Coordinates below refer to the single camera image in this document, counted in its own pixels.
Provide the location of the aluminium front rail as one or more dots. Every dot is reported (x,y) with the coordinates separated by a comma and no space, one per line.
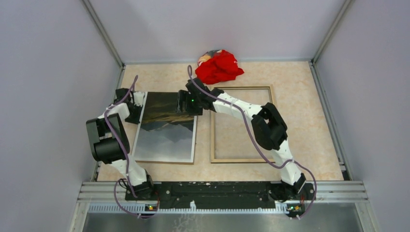
(107,197)

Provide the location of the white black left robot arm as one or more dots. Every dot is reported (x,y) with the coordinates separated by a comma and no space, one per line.
(109,143)

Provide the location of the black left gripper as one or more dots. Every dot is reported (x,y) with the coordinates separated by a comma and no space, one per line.
(135,120)

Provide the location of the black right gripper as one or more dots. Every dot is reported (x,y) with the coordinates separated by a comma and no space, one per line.
(184,96)

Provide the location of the light wooden picture frame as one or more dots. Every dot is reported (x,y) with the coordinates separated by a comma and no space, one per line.
(230,141)

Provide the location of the crumpled red cloth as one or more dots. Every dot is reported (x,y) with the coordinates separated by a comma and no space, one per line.
(217,66)

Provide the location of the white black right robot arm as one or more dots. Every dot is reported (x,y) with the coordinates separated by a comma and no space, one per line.
(264,124)

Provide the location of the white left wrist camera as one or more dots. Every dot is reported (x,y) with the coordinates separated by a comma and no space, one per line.
(139,98)

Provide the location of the landscape photo print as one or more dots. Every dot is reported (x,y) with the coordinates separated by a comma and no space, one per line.
(164,135)

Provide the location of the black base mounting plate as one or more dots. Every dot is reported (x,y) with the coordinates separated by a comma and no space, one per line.
(226,195)

